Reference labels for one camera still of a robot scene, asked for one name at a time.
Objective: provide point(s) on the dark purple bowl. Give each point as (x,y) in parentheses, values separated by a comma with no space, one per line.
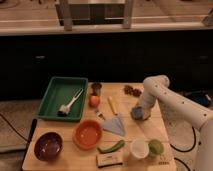
(48,147)

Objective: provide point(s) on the green lime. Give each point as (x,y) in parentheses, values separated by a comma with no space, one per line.
(155,147)

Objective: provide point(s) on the green chili pepper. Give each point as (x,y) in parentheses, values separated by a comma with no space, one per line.
(113,148)

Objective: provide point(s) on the small tan box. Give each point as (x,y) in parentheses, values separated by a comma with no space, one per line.
(109,159)

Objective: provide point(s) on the green plastic tray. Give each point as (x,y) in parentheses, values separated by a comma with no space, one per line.
(60,91)

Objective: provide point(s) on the bunch of dark grapes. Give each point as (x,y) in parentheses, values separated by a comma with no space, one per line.
(129,90)

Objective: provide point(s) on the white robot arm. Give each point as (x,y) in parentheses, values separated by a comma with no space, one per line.
(200,117)

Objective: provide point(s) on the white cup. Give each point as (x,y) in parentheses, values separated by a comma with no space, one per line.
(139,148)

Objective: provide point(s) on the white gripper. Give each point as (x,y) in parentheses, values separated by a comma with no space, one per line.
(146,101)

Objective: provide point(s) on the blue sponge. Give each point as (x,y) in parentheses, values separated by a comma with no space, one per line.
(136,113)

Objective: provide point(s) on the red orange bowl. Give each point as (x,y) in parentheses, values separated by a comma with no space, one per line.
(87,134)

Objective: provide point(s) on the orange peach fruit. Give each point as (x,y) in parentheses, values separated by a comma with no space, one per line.
(94,101)

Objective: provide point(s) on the yellow handled spatula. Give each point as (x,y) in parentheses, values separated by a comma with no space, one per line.
(115,124)

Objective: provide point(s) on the small dark metal cup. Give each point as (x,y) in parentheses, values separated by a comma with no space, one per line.
(96,87)

